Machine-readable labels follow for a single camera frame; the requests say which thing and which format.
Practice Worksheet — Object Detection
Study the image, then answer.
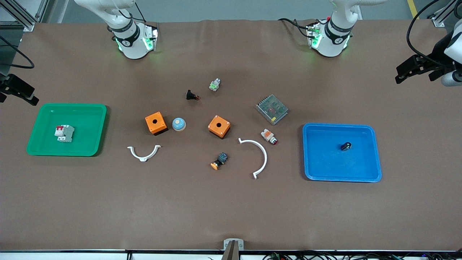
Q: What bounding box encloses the white red circuit breaker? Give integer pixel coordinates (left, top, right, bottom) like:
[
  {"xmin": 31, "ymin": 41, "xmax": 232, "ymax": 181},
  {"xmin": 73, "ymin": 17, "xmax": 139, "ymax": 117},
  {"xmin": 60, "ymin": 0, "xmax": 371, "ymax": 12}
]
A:
[{"xmin": 55, "ymin": 125, "xmax": 75, "ymax": 143}]

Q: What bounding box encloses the green plastic tray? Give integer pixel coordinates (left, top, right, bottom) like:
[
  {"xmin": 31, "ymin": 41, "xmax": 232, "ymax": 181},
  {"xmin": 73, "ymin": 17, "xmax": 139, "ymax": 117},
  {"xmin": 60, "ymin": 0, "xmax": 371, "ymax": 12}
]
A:
[{"xmin": 26, "ymin": 103, "xmax": 108, "ymax": 157}]

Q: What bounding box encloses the blue plastic tray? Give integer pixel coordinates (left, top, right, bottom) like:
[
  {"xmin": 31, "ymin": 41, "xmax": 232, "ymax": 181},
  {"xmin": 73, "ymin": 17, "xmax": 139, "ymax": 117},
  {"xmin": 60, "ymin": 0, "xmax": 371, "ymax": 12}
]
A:
[{"xmin": 302, "ymin": 123, "xmax": 382, "ymax": 183}]

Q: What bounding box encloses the small white pipe clamp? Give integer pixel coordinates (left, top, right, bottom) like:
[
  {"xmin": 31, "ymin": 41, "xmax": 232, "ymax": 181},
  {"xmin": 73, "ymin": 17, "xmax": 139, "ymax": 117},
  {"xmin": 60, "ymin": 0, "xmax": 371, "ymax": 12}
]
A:
[{"xmin": 127, "ymin": 145, "xmax": 161, "ymax": 162}]

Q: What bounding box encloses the metal mesh power supply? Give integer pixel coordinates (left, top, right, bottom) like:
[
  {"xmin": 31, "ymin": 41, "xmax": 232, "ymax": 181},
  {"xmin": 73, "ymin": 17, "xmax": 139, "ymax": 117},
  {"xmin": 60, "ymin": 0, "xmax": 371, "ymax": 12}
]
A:
[{"xmin": 256, "ymin": 94, "xmax": 289, "ymax": 126}]

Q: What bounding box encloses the large white curved clamp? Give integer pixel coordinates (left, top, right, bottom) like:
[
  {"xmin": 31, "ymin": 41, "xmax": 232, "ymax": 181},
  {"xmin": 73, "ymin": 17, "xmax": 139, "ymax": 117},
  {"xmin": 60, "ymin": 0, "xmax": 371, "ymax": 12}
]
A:
[{"xmin": 238, "ymin": 138, "xmax": 268, "ymax": 180}]

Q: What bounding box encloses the yellow mushroom push button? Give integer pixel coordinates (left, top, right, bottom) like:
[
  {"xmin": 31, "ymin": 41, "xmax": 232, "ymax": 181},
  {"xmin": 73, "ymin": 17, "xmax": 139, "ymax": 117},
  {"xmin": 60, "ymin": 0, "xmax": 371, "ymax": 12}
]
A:
[{"xmin": 210, "ymin": 152, "xmax": 228, "ymax": 170}]

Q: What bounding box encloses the brown table cover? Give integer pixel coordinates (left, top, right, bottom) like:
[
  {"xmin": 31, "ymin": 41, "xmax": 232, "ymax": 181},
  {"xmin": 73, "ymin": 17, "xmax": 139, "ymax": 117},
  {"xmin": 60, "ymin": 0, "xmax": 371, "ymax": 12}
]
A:
[{"xmin": 0, "ymin": 19, "xmax": 462, "ymax": 251}]

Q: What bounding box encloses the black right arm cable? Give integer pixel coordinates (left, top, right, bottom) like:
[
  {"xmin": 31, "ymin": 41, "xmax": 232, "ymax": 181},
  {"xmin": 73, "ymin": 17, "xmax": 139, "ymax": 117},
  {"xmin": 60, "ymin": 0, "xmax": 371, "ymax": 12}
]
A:
[{"xmin": 0, "ymin": 35, "xmax": 35, "ymax": 69}]

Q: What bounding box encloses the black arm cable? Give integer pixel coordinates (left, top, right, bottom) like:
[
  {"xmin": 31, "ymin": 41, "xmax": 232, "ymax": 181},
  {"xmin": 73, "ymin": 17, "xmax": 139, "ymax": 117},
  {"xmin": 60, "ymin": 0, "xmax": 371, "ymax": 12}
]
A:
[
  {"xmin": 0, "ymin": 35, "xmax": 35, "ymax": 69},
  {"xmin": 406, "ymin": 0, "xmax": 462, "ymax": 69}
]

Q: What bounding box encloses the aluminium frame profile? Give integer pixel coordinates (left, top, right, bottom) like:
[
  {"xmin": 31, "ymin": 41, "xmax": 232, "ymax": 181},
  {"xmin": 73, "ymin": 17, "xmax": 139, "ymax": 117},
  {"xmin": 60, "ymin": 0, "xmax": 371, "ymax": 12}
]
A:
[
  {"xmin": 430, "ymin": 0, "xmax": 456, "ymax": 28},
  {"xmin": 0, "ymin": 0, "xmax": 55, "ymax": 32}
]

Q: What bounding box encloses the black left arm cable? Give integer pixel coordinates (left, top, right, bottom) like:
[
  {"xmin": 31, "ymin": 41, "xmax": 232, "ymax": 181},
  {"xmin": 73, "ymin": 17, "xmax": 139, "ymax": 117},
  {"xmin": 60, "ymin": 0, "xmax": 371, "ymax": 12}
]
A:
[{"xmin": 406, "ymin": 0, "xmax": 462, "ymax": 69}]

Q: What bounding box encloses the black left base cable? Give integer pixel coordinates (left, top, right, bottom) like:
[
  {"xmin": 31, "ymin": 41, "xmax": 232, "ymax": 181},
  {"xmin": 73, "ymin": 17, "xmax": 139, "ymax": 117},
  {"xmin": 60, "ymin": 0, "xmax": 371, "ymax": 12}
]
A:
[{"xmin": 278, "ymin": 16, "xmax": 331, "ymax": 39}]

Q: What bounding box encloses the black base cable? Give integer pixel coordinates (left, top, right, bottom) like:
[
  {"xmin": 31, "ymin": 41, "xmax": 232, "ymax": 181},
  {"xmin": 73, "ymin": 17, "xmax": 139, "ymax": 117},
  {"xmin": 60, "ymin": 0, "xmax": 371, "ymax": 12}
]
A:
[
  {"xmin": 133, "ymin": 2, "xmax": 147, "ymax": 23},
  {"xmin": 278, "ymin": 16, "xmax": 331, "ymax": 39}
]

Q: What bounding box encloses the black right base cable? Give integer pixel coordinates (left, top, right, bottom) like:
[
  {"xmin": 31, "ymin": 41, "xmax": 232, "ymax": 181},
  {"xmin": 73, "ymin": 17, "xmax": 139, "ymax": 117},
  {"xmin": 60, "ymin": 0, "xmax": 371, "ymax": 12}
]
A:
[{"xmin": 133, "ymin": 2, "xmax": 147, "ymax": 23}]

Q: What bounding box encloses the orange push-button enclosure box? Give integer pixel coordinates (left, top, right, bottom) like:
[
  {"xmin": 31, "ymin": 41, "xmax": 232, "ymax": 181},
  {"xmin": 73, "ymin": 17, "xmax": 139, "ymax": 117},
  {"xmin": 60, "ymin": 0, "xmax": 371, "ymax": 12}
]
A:
[
  {"xmin": 208, "ymin": 115, "xmax": 231, "ymax": 139},
  {"xmin": 145, "ymin": 112, "xmax": 168, "ymax": 136}
]

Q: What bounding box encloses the orange white red switch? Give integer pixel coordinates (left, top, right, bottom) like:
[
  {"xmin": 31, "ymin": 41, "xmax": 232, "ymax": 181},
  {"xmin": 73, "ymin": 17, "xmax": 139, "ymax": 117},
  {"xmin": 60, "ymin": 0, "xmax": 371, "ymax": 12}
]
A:
[{"xmin": 261, "ymin": 129, "xmax": 278, "ymax": 146}]

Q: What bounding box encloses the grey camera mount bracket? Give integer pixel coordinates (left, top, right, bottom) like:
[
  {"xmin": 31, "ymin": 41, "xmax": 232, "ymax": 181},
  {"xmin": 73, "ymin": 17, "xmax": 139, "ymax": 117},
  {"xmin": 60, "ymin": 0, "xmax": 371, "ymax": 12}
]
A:
[{"xmin": 223, "ymin": 238, "xmax": 244, "ymax": 260}]

